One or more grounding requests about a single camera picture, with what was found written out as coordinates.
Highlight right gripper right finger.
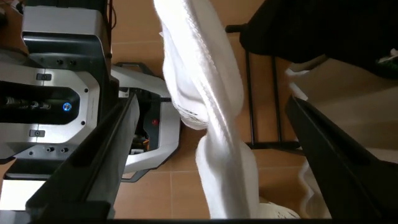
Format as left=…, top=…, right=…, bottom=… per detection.
left=285, top=95, right=398, bottom=218

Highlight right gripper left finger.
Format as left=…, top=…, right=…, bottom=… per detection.
left=24, top=95, right=141, bottom=218

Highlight black drawstring shorts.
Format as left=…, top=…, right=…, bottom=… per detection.
left=239, top=0, right=398, bottom=80

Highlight white garment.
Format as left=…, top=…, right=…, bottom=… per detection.
left=152, top=0, right=301, bottom=220

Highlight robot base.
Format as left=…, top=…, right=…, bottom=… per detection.
left=0, top=0, right=182, bottom=212

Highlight black clothes rack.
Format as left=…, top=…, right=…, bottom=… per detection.
left=225, top=24, right=304, bottom=156

